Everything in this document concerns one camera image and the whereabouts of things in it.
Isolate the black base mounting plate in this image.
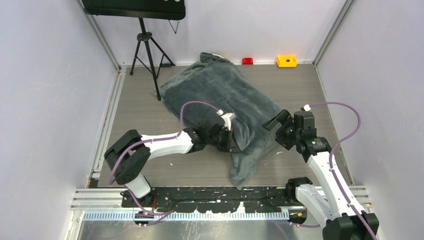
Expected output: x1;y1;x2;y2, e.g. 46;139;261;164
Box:
120;186;307;214

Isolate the yellow small bin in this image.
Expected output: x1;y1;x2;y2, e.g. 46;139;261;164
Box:
276;55;298;68

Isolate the grey plush pillowcase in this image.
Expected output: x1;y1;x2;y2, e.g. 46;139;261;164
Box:
159;52;282;190

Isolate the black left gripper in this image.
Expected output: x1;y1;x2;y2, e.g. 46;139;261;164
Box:
206;127;240;153

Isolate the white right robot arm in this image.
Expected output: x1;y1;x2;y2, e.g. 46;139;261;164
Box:
262;109;380;240

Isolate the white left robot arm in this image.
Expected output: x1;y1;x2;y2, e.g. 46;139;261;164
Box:
104;110;241;207

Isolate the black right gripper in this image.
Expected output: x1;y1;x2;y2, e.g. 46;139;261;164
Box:
263;109;301;151

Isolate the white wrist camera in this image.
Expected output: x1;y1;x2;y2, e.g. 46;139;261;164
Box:
301;104;311;112
216;109;236;131

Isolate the black panel on tripod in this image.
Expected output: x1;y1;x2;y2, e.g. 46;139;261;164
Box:
82;0;186;20

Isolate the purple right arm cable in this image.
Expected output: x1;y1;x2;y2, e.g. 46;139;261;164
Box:
291;101;379;240

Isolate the aluminium front rail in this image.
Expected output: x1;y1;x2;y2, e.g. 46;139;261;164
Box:
70;185;374;222

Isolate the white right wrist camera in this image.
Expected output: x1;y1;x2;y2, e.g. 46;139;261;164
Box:
301;104;311;112

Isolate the black tripod stand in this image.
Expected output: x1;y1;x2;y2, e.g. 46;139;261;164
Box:
129;18;176;101

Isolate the aluminium left side rail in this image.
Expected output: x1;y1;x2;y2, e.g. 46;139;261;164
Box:
88;65;128;181

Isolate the aluminium rail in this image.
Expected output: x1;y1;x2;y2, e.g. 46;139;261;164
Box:
88;65;128;181
70;185;374;222

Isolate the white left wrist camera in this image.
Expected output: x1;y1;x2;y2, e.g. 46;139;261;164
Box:
216;109;236;131

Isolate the red small block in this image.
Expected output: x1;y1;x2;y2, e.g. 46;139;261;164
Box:
241;57;254;65

